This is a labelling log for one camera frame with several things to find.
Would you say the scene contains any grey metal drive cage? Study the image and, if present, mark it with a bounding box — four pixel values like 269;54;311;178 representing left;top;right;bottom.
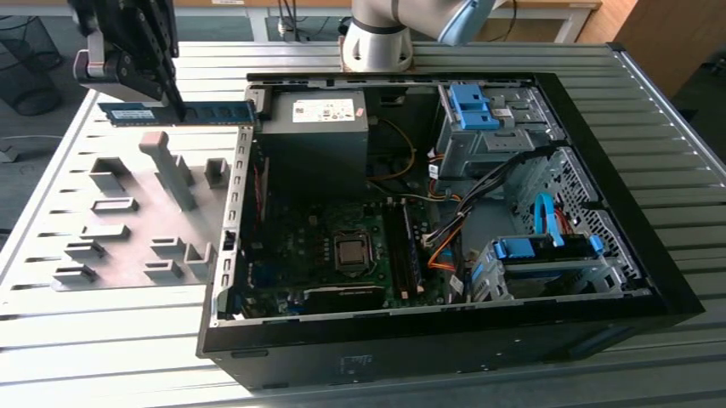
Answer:
435;82;568;183
467;237;631;303

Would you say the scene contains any black cable bundle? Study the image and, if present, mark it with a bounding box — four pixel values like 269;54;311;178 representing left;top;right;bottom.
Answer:
456;146;555;218

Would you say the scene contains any blue carrier with black disk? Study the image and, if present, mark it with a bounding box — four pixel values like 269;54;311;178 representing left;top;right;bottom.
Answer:
491;235;603;261

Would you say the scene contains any metal CPU socket cover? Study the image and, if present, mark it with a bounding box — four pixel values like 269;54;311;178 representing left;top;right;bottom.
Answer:
331;231;375;274

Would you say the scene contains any RAM stick with blue label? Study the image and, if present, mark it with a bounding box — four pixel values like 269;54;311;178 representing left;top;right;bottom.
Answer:
96;99;255;128

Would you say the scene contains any blue data cable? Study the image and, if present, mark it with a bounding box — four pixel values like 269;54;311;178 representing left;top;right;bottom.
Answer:
534;192;566;247

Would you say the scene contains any silver CPU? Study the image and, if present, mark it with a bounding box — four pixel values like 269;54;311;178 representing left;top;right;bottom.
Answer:
337;240;368;263

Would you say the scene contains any green motherboard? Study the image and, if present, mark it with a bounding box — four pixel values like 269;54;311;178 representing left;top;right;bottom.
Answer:
237;190;455;318

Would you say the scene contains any black graphics card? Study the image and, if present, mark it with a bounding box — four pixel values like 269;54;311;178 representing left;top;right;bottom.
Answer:
299;286;388;315

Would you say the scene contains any grey parts rack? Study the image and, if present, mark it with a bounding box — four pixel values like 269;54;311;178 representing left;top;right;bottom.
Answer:
49;129;239;292

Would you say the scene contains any blue plastic disk carrier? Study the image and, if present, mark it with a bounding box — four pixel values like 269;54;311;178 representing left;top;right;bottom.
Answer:
447;84;503;131

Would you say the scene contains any black PC case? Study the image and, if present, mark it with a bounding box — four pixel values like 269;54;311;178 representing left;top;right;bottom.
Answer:
195;71;707;391

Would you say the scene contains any yellow black power cable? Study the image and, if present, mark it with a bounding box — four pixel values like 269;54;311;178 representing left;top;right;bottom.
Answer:
367;118;420;184

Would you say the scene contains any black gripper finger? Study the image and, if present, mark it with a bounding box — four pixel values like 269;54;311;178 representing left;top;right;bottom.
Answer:
108;0;185;124
76;36;164;103

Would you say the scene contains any wooden cabinet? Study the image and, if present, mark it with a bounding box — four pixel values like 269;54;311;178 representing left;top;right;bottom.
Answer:
615;0;726;99

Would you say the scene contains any grey power supply unit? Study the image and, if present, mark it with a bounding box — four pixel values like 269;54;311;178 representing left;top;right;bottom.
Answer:
253;88;371;205

